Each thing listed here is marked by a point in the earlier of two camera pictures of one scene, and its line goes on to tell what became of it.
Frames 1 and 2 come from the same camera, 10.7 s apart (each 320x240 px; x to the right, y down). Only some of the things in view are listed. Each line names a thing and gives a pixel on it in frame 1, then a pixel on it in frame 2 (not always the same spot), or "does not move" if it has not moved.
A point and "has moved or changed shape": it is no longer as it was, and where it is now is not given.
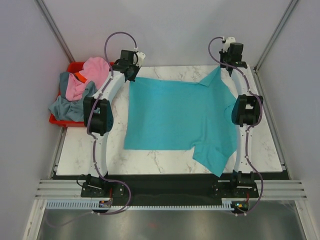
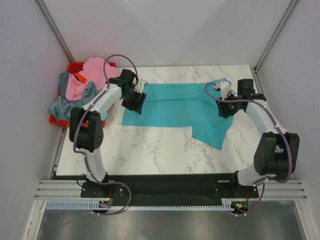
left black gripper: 137,69 → 136,106
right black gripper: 222,54 → 223,111
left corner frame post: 45,12 does not move
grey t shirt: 72,110 does not move
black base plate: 229,187 does not move
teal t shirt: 163,115 has moved or changed shape
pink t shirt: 95,70 does not move
